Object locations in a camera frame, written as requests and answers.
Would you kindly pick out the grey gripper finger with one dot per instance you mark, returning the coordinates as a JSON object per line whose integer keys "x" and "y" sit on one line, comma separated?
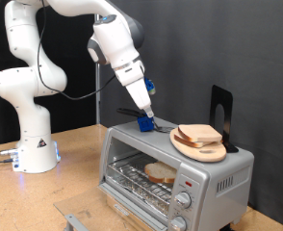
{"x": 149, "y": 112}

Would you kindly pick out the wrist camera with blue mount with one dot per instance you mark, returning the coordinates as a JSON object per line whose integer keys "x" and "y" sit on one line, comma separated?
{"x": 149, "y": 86}

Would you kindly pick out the silver oven knob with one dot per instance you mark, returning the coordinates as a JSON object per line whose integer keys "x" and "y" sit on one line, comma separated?
{"x": 183, "y": 200}
{"x": 178, "y": 224}

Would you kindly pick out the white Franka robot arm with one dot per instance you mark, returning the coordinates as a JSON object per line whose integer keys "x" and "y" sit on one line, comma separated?
{"x": 35, "y": 138}

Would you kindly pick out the metal pole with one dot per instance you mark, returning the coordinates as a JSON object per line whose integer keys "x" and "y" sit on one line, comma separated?
{"x": 97, "y": 109}

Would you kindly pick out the black spatula with blue block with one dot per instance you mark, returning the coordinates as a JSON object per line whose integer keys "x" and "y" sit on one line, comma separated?
{"x": 145, "y": 123}

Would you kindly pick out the silver toaster oven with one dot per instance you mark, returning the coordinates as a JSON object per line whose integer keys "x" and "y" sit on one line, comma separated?
{"x": 231, "y": 179}

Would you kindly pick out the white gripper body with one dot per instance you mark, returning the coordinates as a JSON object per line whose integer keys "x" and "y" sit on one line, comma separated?
{"x": 139, "y": 94}

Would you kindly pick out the wooden cutting board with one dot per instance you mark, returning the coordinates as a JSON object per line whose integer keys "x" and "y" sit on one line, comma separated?
{"x": 209, "y": 154}

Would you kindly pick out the wooden block under oven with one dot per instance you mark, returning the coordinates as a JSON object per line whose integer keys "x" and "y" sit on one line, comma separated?
{"x": 132, "y": 223}

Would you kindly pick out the dark grey backdrop curtain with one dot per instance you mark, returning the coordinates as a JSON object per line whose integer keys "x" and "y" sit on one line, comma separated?
{"x": 196, "y": 48}

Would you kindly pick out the black metal bookend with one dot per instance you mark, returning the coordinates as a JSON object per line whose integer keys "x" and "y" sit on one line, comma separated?
{"x": 228, "y": 112}

